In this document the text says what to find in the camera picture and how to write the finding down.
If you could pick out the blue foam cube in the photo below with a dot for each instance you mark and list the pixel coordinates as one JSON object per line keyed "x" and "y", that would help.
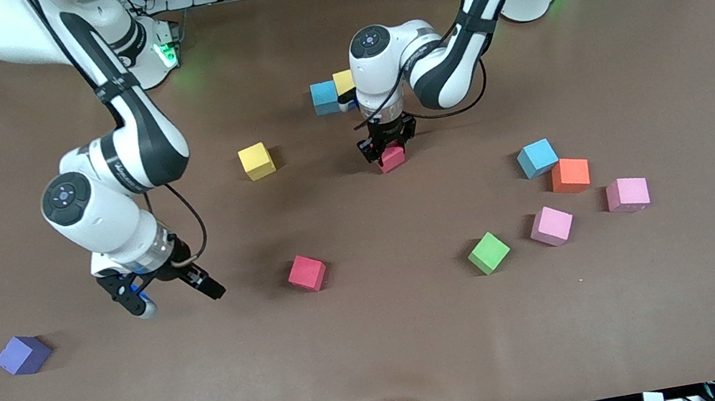
{"x": 324, "y": 98}
{"x": 537, "y": 157}

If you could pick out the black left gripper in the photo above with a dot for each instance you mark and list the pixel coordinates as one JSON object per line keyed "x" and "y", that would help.
{"x": 387, "y": 131}

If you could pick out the green foam cube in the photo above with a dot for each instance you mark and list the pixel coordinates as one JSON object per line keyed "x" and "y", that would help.
{"x": 488, "y": 252}

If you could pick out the orange foam cube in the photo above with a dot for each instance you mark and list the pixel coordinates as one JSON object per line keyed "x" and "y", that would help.
{"x": 570, "y": 175}

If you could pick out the yellow foam cube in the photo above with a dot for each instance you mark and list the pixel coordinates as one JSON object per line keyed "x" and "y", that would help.
{"x": 343, "y": 81}
{"x": 256, "y": 161}

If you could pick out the purple foam cube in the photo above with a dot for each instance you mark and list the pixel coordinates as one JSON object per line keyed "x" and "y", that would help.
{"x": 23, "y": 354}

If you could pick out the red foam cube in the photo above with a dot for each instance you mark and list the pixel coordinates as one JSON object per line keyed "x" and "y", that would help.
{"x": 393, "y": 160}
{"x": 306, "y": 272}

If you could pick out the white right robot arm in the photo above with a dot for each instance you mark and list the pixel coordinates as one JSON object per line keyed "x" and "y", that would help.
{"x": 108, "y": 228}

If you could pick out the pink foam cube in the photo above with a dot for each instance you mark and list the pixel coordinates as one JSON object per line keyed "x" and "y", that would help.
{"x": 551, "y": 225}
{"x": 627, "y": 194}

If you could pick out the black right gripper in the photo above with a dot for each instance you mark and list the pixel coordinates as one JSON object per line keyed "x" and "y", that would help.
{"x": 183, "y": 267}

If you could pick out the paper table cover sheet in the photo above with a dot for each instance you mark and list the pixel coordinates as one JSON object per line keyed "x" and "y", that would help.
{"x": 381, "y": 342}

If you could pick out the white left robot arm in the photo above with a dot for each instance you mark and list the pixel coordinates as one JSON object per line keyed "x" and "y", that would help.
{"x": 380, "y": 73}

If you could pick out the white right camera mount bracket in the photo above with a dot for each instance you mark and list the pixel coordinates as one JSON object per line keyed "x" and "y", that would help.
{"x": 105, "y": 264}

